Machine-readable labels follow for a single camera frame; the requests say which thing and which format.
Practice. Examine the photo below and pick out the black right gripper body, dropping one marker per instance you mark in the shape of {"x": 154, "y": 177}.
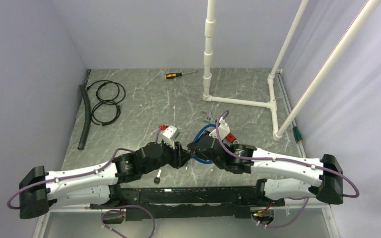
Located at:
{"x": 220, "y": 163}

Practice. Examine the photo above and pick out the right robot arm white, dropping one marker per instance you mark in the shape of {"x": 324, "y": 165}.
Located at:
{"x": 282, "y": 176}

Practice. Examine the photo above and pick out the blue cable lock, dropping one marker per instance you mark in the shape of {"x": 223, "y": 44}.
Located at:
{"x": 205, "y": 148}

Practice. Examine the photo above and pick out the black foam tube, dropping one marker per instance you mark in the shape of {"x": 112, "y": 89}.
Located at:
{"x": 87, "y": 117}

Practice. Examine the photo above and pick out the green handled screwdriver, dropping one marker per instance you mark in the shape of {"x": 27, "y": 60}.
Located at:
{"x": 297, "y": 134}

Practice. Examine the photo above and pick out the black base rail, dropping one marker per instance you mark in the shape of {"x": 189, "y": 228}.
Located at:
{"x": 188, "y": 202}

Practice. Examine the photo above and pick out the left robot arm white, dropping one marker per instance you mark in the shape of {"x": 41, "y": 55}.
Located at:
{"x": 41, "y": 190}

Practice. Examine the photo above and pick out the red handled adjustable wrench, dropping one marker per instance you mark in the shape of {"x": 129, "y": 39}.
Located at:
{"x": 210, "y": 119}

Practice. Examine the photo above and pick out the orange handled screwdriver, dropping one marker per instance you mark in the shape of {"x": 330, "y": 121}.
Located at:
{"x": 173, "y": 75}

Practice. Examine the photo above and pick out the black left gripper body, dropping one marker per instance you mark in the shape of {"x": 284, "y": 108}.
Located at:
{"x": 170, "y": 155}

